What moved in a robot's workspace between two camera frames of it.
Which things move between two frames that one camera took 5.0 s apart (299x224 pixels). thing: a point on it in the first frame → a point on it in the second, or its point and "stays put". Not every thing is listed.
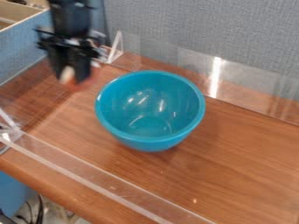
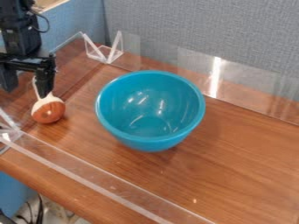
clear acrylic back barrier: [256, 86] stays put
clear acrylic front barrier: [97, 177] stays put
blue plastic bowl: [150, 108] stays put
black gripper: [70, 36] → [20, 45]
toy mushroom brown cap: [68, 74] → [49, 113]
